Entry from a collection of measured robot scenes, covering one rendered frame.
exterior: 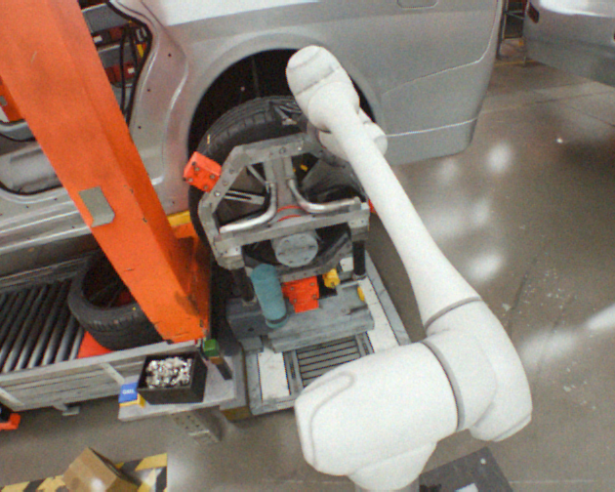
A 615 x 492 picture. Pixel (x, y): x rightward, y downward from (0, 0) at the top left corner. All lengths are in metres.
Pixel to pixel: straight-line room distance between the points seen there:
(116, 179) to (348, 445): 0.76
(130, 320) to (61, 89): 1.01
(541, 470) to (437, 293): 1.27
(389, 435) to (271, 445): 1.22
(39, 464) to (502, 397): 2.02
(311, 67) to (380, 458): 0.61
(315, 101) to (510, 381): 0.54
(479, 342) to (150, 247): 0.84
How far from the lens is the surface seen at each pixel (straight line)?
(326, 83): 0.66
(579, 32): 3.23
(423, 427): 0.45
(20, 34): 0.88
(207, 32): 1.30
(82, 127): 0.88
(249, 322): 1.49
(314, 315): 1.63
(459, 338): 0.49
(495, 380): 0.49
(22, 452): 2.26
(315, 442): 0.44
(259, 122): 1.05
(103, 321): 1.64
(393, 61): 1.44
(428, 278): 0.55
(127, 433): 1.92
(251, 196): 1.18
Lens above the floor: 1.52
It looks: 41 degrees down
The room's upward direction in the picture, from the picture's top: 9 degrees counter-clockwise
